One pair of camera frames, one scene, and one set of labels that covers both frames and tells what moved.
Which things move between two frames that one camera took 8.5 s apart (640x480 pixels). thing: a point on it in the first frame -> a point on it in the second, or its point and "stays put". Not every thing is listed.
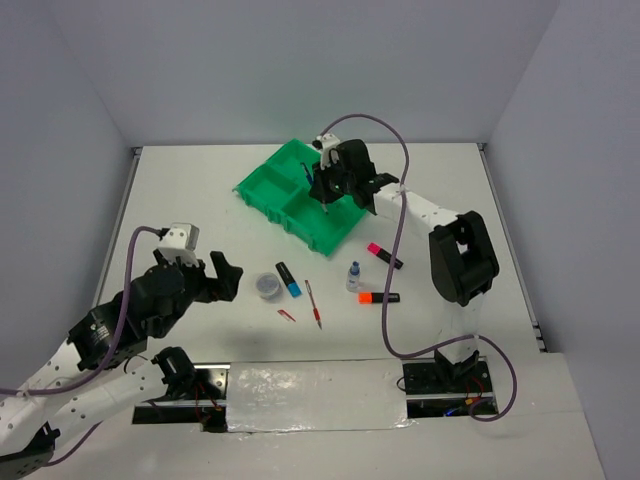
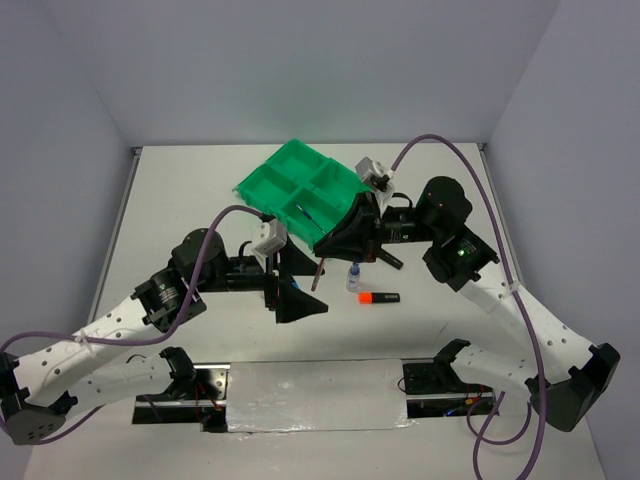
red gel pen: [315, 309] -> [318, 274]
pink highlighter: [379, 252] stays put
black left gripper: [229, 277] -> [289, 302]
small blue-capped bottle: [353, 275] stays put
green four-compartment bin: [279, 190] stays put
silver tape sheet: [289, 397] stays put
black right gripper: [319, 188] -> [358, 235]
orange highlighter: [377, 297] stays put
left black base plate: [204, 402] stays put
